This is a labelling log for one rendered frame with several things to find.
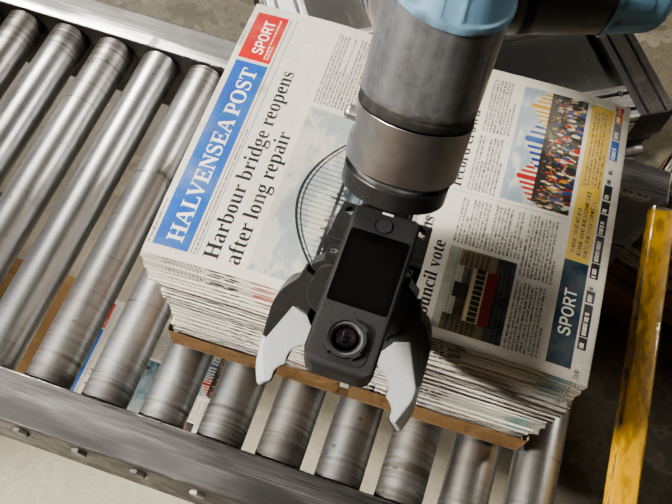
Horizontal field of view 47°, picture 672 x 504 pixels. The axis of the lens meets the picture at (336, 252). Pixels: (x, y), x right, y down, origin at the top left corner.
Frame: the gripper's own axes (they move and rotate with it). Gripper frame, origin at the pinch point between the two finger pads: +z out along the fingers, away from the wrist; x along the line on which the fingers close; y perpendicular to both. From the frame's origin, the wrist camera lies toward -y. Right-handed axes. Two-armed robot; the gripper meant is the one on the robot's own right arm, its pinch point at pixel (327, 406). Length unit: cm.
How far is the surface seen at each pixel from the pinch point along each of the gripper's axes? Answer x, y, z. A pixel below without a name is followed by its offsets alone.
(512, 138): -8.1, 23.1, -16.3
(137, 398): 41, 65, 77
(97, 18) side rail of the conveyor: 46, 50, -5
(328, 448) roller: -0.7, 12.6, 17.5
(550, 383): -16.1, 6.1, -4.2
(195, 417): 29, 65, 77
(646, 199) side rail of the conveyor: -28, 49, -4
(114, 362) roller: 23.5, 13.0, 16.2
